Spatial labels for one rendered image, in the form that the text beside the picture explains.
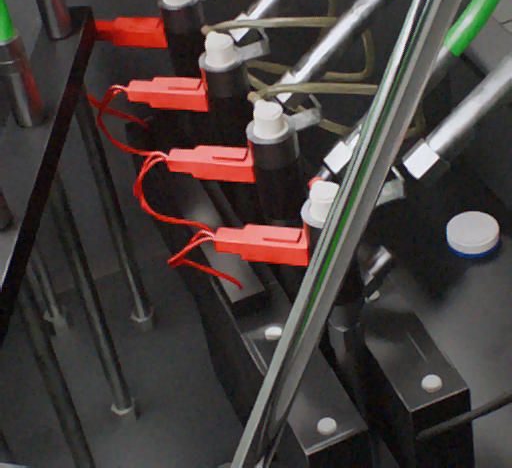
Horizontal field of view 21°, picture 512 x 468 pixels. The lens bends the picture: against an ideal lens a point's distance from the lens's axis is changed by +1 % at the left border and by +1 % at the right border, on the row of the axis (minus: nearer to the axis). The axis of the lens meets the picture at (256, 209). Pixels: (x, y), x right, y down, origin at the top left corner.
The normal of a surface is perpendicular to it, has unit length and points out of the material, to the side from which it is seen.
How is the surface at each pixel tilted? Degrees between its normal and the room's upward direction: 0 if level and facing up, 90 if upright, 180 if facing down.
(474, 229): 0
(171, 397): 0
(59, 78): 0
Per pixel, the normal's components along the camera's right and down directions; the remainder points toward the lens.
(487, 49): -0.15, -0.74
